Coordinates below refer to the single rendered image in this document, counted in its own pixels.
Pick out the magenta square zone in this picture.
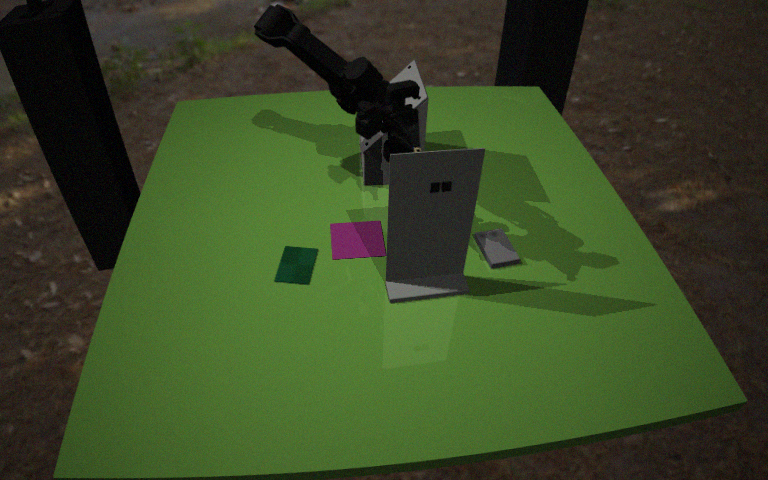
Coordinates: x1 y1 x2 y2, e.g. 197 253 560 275
330 221 386 260

